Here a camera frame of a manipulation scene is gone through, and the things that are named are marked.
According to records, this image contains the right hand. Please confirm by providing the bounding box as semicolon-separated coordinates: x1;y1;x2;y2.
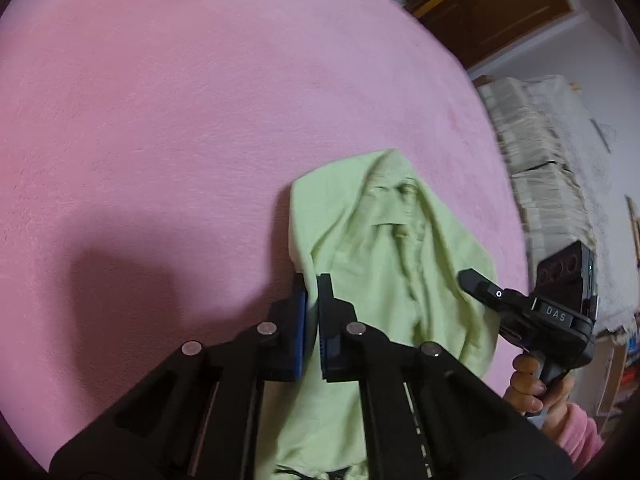
503;353;575;439

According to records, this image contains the pink bed blanket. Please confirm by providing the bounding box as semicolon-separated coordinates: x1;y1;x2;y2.
1;0;527;465

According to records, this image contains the green and black hooded jacket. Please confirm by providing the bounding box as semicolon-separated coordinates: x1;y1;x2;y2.
256;150;498;479

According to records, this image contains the brown wooden cabinet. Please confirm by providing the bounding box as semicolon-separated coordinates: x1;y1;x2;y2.
409;0;572;68

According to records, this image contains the pink sleeve forearm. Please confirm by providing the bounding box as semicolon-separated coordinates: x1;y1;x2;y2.
542;402;603;470

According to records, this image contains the grey beige folded bedding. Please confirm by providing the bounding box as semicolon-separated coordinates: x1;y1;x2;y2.
478;76;639;339

